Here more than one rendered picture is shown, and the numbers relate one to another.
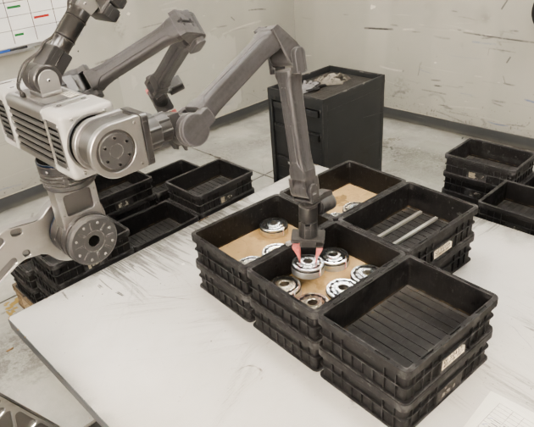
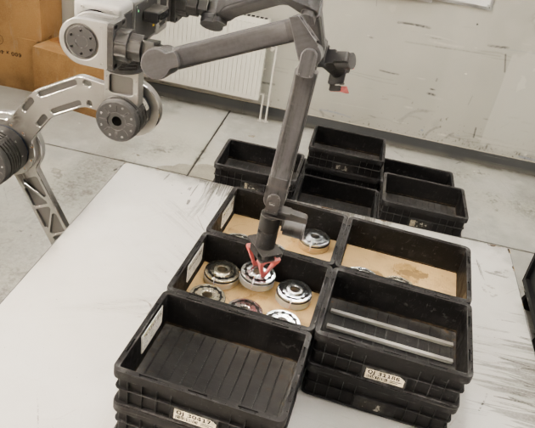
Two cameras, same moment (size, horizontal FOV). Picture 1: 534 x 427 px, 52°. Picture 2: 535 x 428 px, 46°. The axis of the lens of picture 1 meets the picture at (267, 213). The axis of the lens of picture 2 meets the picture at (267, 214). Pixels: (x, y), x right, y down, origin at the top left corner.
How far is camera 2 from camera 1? 129 cm
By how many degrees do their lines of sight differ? 41
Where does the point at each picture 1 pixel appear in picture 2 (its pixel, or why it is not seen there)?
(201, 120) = (163, 59)
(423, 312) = (260, 385)
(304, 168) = (273, 173)
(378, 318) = (225, 352)
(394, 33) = not seen: outside the picture
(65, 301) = (160, 179)
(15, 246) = (83, 93)
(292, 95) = (292, 95)
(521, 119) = not seen: outside the picture
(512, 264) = not seen: outside the picture
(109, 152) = (75, 39)
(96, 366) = (100, 222)
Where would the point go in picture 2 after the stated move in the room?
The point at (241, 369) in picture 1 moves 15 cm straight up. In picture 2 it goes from (142, 301) to (143, 261)
